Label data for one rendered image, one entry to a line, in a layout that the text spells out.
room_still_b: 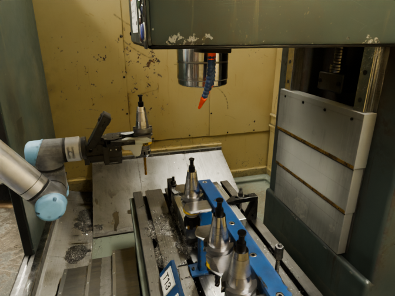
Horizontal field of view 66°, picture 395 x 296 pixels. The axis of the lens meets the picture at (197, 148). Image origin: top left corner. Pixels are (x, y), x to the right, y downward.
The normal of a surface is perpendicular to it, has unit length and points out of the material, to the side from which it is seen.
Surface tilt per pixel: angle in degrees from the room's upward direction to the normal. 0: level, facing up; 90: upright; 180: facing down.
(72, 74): 90
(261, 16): 90
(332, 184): 89
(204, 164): 24
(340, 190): 90
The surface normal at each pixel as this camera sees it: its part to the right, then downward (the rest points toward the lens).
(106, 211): 0.11, -0.72
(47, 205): 0.37, 0.33
